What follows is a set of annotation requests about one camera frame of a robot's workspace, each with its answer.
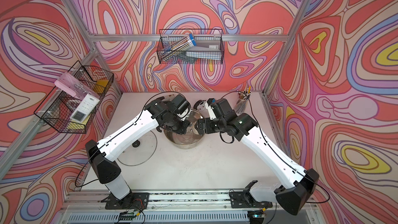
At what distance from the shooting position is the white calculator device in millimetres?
691

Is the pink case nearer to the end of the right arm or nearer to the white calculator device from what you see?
the white calculator device

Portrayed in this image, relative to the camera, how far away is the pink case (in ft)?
2.18

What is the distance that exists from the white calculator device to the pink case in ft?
0.16
